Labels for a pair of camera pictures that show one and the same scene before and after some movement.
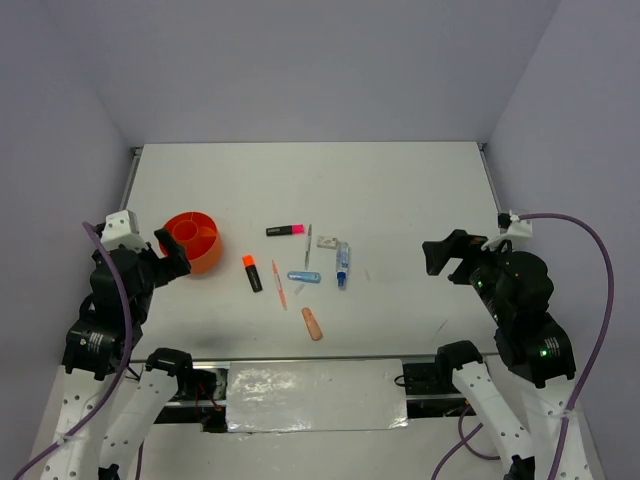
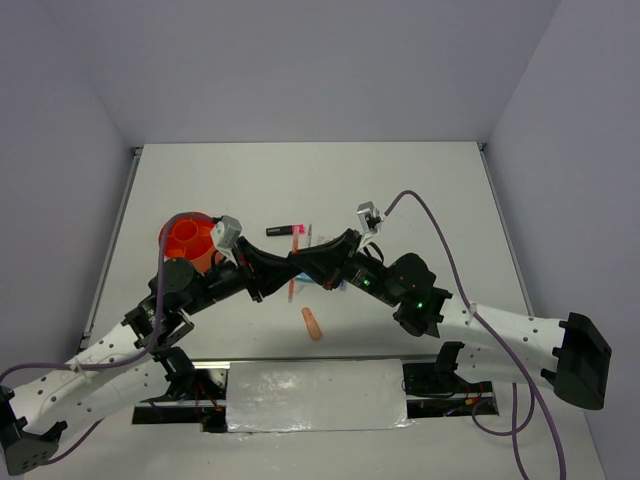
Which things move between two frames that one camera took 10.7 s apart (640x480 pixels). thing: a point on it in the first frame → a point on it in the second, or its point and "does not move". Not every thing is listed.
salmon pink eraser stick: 313,327 does not move
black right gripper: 458,242 → 322,262
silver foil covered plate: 316,395 does not move
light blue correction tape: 310,277 does not move
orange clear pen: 281,292 → 292,285
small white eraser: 326,242 does not move
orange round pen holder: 199,235 does not move
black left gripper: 177,257 → 261,271
